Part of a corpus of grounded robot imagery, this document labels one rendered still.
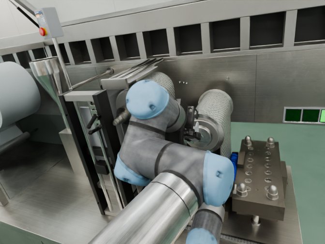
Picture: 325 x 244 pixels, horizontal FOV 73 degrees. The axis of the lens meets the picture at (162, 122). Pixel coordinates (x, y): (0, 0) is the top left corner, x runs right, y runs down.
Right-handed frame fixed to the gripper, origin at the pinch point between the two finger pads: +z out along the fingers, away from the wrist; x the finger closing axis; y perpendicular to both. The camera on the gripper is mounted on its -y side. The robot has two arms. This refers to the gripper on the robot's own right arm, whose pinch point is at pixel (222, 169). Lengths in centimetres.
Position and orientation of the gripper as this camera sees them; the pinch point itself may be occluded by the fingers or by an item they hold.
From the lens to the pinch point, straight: 84.6
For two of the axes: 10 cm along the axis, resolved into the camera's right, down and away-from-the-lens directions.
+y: -1.5, -9.0, -4.2
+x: -9.1, -0.4, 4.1
